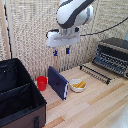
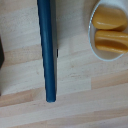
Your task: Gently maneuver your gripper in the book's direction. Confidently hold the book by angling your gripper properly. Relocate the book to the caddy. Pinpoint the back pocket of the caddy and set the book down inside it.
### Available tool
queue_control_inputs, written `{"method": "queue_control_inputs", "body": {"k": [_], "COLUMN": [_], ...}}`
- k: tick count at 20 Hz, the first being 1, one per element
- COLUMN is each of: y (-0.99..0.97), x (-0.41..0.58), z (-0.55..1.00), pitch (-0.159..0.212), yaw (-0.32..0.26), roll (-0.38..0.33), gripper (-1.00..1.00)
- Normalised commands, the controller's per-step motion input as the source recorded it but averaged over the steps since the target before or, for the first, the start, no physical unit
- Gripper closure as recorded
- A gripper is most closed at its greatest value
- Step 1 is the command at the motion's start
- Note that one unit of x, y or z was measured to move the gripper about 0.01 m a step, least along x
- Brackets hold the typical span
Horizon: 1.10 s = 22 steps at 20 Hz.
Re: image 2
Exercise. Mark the white bowl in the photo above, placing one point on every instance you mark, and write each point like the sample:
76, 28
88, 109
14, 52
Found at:
94, 41

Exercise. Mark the yellow food piece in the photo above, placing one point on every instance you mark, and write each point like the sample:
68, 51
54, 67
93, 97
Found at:
111, 41
108, 18

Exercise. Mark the black fabric storage bag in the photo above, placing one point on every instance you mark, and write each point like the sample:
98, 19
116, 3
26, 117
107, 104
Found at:
1, 63

